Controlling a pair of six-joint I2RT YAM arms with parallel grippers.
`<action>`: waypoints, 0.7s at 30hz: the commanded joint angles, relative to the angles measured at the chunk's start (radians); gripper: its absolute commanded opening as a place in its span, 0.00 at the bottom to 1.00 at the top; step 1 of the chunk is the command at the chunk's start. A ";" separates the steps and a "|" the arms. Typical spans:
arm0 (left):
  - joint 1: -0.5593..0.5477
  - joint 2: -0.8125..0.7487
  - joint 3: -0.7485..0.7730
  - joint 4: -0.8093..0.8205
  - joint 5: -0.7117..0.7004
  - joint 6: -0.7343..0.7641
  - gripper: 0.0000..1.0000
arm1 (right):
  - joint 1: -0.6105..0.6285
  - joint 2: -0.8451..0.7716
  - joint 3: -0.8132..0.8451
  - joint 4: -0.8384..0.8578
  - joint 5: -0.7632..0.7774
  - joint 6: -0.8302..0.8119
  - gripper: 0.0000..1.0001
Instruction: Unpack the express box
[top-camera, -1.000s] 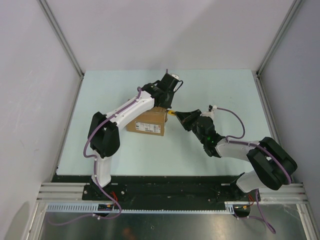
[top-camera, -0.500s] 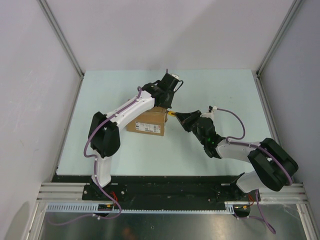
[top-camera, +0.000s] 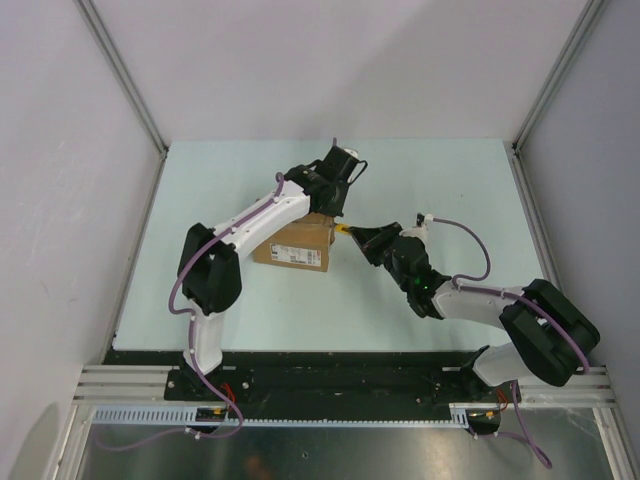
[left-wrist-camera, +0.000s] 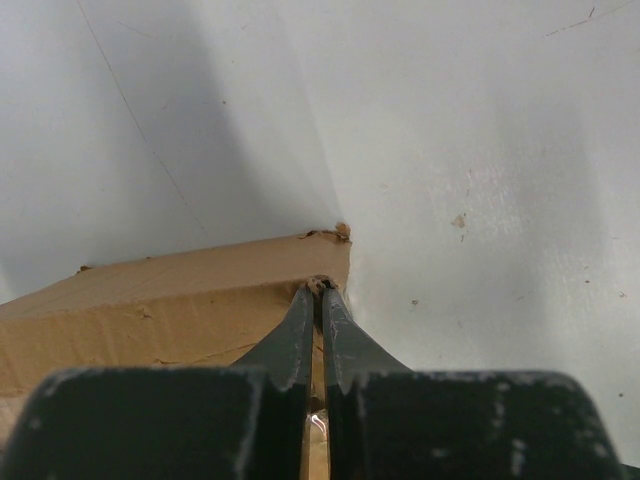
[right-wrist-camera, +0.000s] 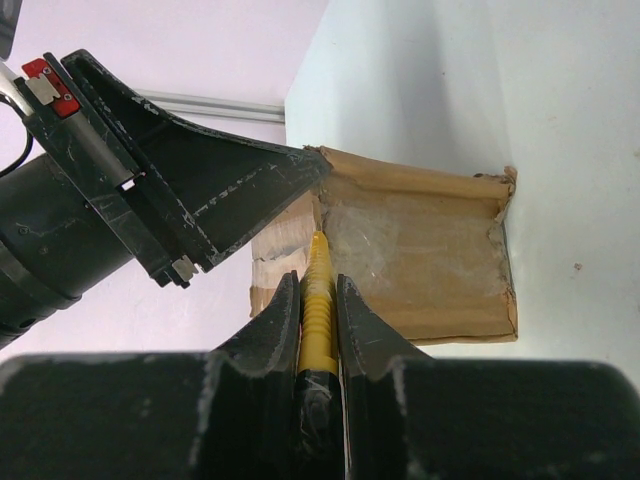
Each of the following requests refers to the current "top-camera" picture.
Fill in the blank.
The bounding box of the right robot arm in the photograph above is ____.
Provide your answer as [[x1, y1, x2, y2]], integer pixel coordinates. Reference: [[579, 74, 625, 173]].
[[348, 215, 600, 401]]

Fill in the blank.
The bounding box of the left aluminium frame post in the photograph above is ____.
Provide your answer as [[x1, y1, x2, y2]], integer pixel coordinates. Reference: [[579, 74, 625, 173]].
[[72, 0, 169, 154]]

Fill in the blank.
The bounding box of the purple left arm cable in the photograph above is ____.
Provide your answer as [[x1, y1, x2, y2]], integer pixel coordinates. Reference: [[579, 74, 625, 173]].
[[94, 137, 341, 451]]

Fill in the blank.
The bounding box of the aluminium frame post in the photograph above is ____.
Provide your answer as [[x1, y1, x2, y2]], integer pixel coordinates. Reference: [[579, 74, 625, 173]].
[[514, 0, 609, 146], [72, 0, 169, 154]]

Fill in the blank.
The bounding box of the brown cardboard express box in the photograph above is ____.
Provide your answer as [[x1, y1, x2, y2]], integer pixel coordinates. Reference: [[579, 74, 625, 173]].
[[252, 213, 335, 273]]

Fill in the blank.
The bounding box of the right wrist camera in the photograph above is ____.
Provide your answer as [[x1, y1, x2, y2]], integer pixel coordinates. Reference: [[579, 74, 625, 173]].
[[400, 212, 434, 244]]

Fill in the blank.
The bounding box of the right aluminium frame post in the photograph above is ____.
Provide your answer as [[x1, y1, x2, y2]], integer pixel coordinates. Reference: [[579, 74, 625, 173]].
[[514, 0, 609, 146]]

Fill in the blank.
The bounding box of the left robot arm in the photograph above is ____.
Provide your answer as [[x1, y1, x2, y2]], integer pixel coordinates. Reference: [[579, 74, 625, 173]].
[[168, 145, 368, 400]]

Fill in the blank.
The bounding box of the yellow utility knife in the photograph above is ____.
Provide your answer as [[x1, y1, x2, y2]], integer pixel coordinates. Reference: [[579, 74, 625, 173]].
[[334, 223, 351, 236]]

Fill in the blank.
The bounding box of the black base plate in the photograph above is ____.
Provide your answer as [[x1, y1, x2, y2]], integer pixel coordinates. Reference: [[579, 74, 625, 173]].
[[104, 350, 512, 419]]

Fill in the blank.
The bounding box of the grey slotted cable duct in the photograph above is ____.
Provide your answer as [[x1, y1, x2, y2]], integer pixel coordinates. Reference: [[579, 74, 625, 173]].
[[93, 403, 476, 429]]

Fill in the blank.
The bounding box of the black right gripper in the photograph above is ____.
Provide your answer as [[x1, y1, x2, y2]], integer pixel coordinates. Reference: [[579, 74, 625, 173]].
[[347, 223, 410, 293]]

